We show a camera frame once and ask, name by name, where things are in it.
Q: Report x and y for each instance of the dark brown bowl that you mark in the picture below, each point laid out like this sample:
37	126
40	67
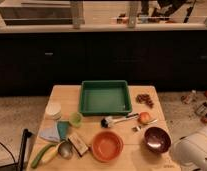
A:
157	140

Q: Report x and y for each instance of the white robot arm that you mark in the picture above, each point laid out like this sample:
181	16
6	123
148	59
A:
191	149

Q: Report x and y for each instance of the green plastic tray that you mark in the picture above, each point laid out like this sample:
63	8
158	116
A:
104	97

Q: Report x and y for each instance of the brown dried fruit cluster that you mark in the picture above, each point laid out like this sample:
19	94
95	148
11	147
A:
145	99

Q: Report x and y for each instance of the small green cup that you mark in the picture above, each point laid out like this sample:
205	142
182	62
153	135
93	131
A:
75	119

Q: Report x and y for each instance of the red apple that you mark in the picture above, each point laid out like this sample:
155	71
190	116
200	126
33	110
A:
144	118

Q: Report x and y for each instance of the teal cloth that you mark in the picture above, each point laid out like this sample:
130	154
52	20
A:
63	128

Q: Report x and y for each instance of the orange bowl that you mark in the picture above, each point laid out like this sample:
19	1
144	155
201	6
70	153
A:
106	146

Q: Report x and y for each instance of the brown wooden block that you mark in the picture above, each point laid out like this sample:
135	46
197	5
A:
78	144

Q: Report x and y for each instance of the light blue cloth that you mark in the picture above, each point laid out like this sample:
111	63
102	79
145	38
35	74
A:
50	134

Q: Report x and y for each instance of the metal measuring cup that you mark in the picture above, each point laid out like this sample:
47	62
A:
65	150

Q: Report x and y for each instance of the yellow banana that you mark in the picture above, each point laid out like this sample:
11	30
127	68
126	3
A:
50	154

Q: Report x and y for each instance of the green cucumber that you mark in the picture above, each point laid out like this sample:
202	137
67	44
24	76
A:
40	154

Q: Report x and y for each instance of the black handled brush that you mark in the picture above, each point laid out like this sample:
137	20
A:
109	121

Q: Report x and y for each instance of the black stand post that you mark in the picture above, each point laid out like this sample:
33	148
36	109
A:
25	136

